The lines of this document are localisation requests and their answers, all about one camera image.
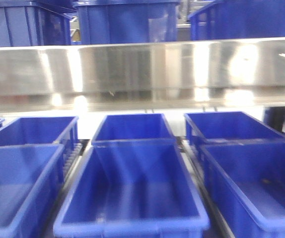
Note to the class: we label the blue bin back middle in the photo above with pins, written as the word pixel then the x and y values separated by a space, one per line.
pixel 132 128

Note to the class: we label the dark blue bin lower middle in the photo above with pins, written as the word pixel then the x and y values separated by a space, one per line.
pixel 132 191

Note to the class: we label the dark blue bin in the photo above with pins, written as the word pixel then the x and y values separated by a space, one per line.
pixel 247 184
pixel 132 191
pixel 30 179
pixel 34 23

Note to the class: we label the blue bin back right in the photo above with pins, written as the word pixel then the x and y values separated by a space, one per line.
pixel 226 127

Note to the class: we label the blue bin back left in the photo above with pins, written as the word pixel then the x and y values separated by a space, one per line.
pixel 41 130

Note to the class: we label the blue bin upper right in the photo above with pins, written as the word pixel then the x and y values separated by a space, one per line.
pixel 238 19

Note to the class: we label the dark blue bin lower right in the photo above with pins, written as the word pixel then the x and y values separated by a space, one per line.
pixel 247 184

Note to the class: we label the dark blue bin lower left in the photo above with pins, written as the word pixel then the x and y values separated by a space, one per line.
pixel 30 179

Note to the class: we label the dark blue bin upper left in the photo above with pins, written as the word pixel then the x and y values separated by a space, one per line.
pixel 34 23

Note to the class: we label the stainless steel shelf rail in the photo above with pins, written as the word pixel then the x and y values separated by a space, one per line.
pixel 193 74

